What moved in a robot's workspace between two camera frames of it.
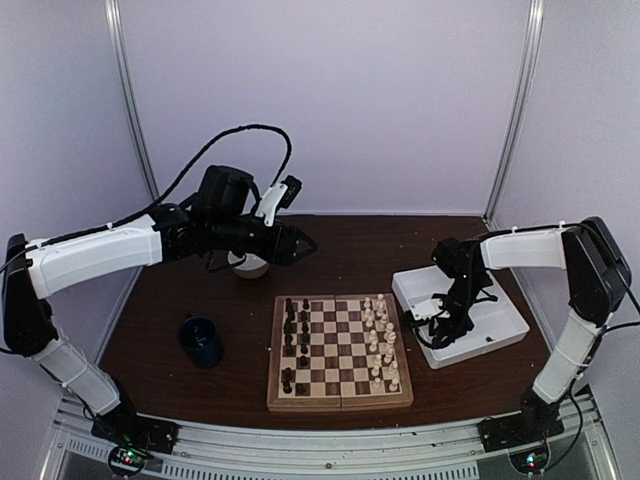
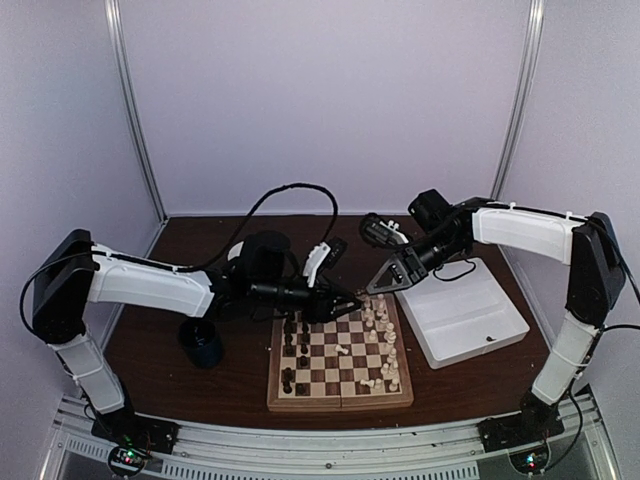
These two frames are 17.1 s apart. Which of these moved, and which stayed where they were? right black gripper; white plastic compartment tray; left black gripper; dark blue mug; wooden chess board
Moved: right black gripper; left black gripper
Stayed: wooden chess board; white plastic compartment tray; dark blue mug
